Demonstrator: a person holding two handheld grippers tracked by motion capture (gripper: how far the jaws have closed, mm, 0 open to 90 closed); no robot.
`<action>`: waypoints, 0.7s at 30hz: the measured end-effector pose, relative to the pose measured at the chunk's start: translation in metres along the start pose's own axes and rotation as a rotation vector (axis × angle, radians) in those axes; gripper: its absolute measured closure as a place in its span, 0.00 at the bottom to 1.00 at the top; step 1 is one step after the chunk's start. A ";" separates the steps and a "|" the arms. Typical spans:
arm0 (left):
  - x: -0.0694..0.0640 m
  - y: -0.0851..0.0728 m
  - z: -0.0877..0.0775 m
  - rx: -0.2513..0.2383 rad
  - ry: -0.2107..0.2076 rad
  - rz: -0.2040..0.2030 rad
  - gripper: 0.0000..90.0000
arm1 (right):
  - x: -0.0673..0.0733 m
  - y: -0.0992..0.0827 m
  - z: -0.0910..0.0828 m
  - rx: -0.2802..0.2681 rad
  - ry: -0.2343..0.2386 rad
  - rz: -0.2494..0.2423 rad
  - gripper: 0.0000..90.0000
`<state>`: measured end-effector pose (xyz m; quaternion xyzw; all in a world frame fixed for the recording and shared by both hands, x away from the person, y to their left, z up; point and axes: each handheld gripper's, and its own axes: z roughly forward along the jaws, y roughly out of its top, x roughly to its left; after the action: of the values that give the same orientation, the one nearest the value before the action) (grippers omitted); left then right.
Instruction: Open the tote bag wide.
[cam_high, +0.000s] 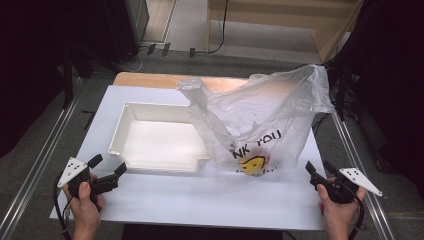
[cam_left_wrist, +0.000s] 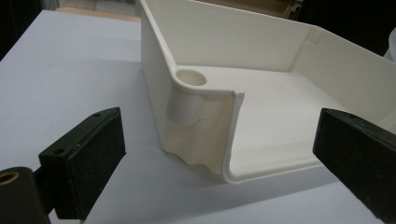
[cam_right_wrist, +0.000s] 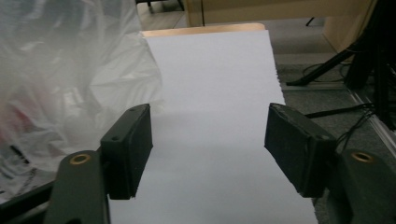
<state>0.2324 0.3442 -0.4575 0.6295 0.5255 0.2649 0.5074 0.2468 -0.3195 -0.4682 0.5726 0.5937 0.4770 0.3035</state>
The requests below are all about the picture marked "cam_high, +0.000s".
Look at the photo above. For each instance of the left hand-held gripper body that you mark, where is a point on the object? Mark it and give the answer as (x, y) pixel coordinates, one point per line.
(71, 171)

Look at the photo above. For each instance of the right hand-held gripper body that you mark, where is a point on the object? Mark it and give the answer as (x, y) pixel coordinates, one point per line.
(360, 181)

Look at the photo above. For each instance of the clear printed plastic bag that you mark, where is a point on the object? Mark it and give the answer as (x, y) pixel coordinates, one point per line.
(266, 110)

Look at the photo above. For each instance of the person's right hand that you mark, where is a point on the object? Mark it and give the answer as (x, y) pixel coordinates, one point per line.
(340, 215)

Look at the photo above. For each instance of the person's left hand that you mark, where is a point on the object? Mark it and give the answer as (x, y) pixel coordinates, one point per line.
(85, 210)

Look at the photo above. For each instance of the white plastic bin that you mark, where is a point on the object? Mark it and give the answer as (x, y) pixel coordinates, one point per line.
(160, 146)

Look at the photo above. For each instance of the black curtain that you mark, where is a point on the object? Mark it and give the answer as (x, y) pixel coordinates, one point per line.
(393, 83)
(33, 66)

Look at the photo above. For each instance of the dark cabinet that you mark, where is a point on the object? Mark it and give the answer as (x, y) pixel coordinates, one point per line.
(128, 26)

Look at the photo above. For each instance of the light wooden shelf unit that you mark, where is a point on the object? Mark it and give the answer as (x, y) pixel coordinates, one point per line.
(283, 20)

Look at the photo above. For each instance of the metal floor rail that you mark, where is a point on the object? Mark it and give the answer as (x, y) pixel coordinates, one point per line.
(40, 166)
(363, 173)

